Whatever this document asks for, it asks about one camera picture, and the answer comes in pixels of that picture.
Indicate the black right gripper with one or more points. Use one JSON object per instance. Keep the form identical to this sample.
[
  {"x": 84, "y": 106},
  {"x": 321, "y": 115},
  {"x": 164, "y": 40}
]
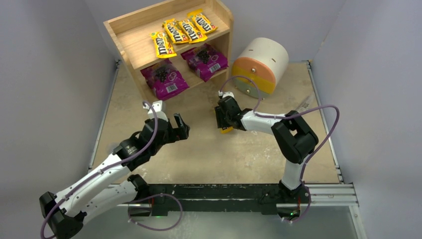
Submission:
[{"x": 223, "y": 116}]

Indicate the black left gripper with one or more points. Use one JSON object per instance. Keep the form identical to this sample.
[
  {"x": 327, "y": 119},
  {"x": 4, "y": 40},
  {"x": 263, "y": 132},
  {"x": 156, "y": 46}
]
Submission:
[{"x": 174, "y": 130}]

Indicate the purple candy bag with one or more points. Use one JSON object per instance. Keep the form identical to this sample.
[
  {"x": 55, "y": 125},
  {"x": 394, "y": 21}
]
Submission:
[
  {"x": 164, "y": 80},
  {"x": 205, "y": 61}
]

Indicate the yellow M&M bag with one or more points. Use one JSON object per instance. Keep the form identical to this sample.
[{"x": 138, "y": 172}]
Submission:
[
  {"x": 201, "y": 21},
  {"x": 193, "y": 34},
  {"x": 162, "y": 45},
  {"x": 225, "y": 130}
]

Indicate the yellow M&M bag face down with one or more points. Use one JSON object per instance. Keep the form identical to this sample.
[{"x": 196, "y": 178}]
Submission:
[{"x": 174, "y": 31}]

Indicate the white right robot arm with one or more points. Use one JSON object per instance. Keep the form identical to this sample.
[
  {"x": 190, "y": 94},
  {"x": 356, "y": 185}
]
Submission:
[{"x": 295, "y": 138}]

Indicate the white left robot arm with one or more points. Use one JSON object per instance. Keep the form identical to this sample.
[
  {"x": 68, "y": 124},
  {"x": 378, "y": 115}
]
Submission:
[{"x": 111, "y": 183}]

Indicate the wooden shelf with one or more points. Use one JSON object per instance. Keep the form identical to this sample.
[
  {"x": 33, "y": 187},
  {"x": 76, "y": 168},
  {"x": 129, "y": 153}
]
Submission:
[{"x": 130, "y": 33}]

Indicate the round pastel drawer cabinet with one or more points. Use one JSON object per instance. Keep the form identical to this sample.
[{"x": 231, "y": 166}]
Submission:
[{"x": 260, "y": 67}]

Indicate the clear plastic packet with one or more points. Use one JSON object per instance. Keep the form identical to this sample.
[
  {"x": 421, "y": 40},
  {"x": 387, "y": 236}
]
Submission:
[{"x": 305, "y": 104}]

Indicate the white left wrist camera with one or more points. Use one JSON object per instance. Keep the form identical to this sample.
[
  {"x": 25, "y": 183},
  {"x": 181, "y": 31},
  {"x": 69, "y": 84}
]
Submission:
[{"x": 155, "y": 110}]

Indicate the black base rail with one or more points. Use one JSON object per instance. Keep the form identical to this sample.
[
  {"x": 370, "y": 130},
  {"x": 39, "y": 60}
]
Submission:
[{"x": 267, "y": 199}]

